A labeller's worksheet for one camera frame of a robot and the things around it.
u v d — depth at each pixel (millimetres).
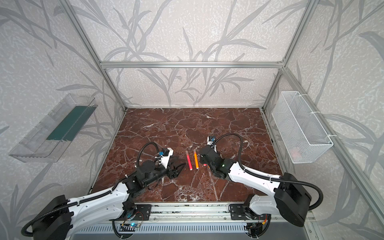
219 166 605
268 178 452
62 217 410
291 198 408
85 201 467
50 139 633
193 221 724
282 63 935
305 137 605
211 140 720
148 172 587
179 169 710
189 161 910
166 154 662
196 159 913
